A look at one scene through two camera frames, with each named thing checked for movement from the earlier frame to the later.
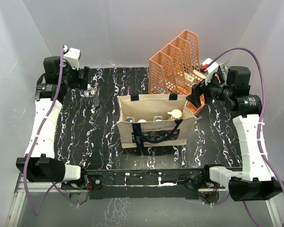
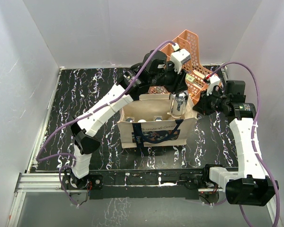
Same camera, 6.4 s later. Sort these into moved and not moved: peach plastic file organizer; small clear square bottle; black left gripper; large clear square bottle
Moved: black left gripper
Not moved: large clear square bottle; peach plastic file organizer; small clear square bottle
